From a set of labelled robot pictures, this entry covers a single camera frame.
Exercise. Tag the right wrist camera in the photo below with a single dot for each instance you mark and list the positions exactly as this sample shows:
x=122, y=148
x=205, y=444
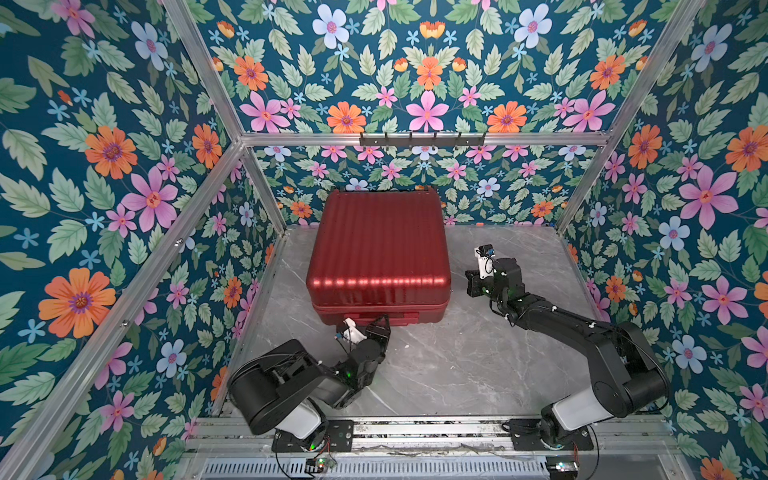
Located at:
x=485, y=255

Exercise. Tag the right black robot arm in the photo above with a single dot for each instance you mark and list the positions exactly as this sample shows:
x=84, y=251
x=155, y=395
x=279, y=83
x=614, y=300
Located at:
x=624, y=375

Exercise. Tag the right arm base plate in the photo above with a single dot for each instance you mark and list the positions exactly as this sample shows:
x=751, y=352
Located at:
x=546, y=434

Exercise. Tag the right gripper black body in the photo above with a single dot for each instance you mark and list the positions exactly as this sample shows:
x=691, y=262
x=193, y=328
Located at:
x=488, y=288

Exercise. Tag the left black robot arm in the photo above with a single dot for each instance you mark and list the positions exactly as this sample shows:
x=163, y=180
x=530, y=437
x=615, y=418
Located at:
x=280, y=390

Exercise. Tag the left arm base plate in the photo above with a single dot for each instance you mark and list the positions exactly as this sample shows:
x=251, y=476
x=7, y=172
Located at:
x=333, y=435

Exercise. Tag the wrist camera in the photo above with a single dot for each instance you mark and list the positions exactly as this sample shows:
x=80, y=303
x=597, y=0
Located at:
x=350, y=333
x=485, y=255

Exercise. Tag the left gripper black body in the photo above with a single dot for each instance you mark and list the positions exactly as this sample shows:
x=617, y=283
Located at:
x=380, y=340

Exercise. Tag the red hard-shell suitcase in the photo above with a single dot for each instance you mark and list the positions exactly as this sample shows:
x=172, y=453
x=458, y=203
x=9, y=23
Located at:
x=381, y=253

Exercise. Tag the aluminium cage frame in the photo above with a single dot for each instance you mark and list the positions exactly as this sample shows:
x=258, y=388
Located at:
x=116, y=166

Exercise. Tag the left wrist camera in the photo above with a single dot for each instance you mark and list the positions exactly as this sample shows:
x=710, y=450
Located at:
x=350, y=333

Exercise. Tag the white slotted cable duct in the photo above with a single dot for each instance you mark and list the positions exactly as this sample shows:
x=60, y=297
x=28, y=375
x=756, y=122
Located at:
x=377, y=468

